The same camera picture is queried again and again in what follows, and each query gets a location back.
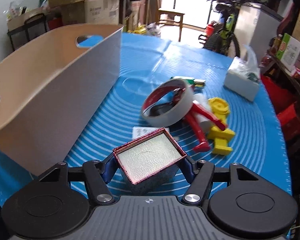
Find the green white carton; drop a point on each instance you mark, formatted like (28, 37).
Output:
(288, 52)

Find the yellow plastic toy part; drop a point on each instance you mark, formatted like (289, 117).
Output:
(221, 134)

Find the wooden chair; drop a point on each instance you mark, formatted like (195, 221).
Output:
(169, 17)

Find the black metal shelf rack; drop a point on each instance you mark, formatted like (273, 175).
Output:
(29, 23)

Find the lower cardboard box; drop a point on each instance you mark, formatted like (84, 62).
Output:
(91, 11)

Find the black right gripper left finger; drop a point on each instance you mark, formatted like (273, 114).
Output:
(97, 175)

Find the white tissue pack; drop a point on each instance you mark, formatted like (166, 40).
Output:
(243, 77)

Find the red patterned gift box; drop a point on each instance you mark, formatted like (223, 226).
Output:
(149, 160)

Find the white USB charger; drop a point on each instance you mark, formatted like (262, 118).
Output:
(139, 131)

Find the blue silicone baking mat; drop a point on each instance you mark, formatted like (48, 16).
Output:
(149, 92)

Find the yellow oil jug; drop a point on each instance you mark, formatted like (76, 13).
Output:
(139, 30)

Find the green black bicycle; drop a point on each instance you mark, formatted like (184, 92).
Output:
(221, 39)

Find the beige plastic storage bin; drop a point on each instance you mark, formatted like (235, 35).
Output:
(51, 87)

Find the red Ultraman action figure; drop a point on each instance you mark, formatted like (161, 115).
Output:
(200, 118)

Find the black earbuds case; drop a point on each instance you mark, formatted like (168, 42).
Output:
(160, 109)

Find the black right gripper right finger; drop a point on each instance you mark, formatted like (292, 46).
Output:
(199, 175)

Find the white tape roll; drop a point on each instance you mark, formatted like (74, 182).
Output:
(177, 91)

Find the white cabinet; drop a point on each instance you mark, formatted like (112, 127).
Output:
(255, 27)

